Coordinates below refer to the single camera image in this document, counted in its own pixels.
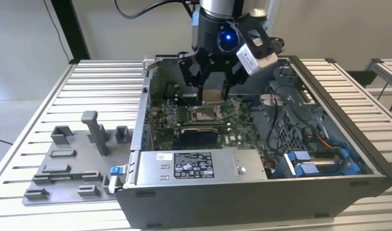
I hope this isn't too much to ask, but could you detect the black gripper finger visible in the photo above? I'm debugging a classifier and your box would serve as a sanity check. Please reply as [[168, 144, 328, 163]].
[[221, 60, 249, 100], [177, 51, 213, 103]]

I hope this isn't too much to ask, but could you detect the silver square CPU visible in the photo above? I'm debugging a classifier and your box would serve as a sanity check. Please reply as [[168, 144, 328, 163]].
[[202, 88, 225, 103]]

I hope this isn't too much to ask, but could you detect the CPU socket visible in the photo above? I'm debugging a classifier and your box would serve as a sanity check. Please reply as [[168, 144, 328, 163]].
[[190, 105, 220, 123]]

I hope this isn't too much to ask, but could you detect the black RAM slot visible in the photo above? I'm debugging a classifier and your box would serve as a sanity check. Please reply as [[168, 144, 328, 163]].
[[176, 122, 230, 128]]

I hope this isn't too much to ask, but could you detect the metal socket cover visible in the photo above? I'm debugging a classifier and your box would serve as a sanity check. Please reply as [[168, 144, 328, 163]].
[[213, 103, 224, 122]]

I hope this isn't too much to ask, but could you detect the white vertical pole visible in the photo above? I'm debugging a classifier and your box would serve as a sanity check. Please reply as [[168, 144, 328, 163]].
[[262, 0, 278, 39]]

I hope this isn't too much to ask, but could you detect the green motherboard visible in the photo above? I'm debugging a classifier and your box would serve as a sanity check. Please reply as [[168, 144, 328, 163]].
[[146, 93, 270, 155]]

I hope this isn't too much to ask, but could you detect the black graphics card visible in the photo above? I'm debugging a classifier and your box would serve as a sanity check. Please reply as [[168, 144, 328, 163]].
[[178, 127, 220, 147]]

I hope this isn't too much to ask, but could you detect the hard disk in blue carrier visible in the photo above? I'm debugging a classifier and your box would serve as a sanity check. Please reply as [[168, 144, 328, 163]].
[[285, 149, 352, 165], [293, 160, 361, 178], [106, 164, 128, 194]]

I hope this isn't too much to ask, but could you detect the black box under table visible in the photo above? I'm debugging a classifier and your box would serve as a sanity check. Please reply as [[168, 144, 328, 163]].
[[344, 70, 377, 88]]

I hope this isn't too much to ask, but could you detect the silver power supply unit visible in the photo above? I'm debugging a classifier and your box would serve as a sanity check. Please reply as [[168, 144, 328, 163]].
[[132, 149, 269, 185]]

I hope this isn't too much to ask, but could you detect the grey parts rack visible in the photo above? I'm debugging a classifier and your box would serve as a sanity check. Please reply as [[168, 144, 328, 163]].
[[21, 110, 134, 206]]

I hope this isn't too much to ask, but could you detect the black open PC case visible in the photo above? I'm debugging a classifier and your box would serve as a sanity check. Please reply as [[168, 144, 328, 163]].
[[113, 54, 392, 229]]

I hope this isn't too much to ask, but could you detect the green RAM stick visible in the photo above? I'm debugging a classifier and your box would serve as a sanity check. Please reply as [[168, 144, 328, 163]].
[[33, 173, 98, 180]]

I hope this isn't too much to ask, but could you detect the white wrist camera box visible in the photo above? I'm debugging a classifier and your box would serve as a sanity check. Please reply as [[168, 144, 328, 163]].
[[234, 28, 278, 76]]

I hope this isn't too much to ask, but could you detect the black wire in case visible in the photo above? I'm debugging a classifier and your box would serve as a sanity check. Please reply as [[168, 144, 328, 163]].
[[265, 91, 282, 155]]

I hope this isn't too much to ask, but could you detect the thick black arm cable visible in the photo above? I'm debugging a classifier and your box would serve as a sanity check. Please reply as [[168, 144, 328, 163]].
[[113, 0, 196, 20]]

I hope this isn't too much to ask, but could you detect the grey drive cage frame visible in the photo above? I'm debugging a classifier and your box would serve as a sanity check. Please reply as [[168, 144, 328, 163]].
[[249, 66, 332, 157]]

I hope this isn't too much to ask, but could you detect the black vertical post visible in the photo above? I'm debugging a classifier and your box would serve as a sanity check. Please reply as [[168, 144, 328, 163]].
[[50, 0, 90, 61]]

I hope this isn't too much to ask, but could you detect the thin black wall cable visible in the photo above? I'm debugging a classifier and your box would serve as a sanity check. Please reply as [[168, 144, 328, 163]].
[[42, 0, 70, 64]]

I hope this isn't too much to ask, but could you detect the aluminium frame table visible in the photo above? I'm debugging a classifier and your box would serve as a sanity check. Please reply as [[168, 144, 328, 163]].
[[365, 57, 392, 114]]

